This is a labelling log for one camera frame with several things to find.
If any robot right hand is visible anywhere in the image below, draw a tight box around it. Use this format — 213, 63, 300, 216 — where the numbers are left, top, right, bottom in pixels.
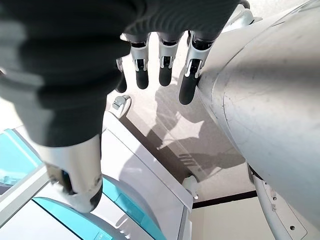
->
0, 0, 251, 214

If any white cart caster wheel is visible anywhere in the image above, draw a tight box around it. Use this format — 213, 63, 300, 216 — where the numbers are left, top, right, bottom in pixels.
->
112, 94, 132, 117
181, 174, 200, 200

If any white medical cart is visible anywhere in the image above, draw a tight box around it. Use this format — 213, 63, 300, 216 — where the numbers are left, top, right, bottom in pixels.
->
0, 94, 195, 240

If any robot right leg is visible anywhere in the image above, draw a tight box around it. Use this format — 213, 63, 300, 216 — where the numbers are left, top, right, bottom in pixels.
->
196, 0, 320, 240

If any white drawer blue handle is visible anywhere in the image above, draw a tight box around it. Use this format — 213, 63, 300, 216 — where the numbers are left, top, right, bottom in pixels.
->
99, 172, 186, 240
32, 196, 126, 240

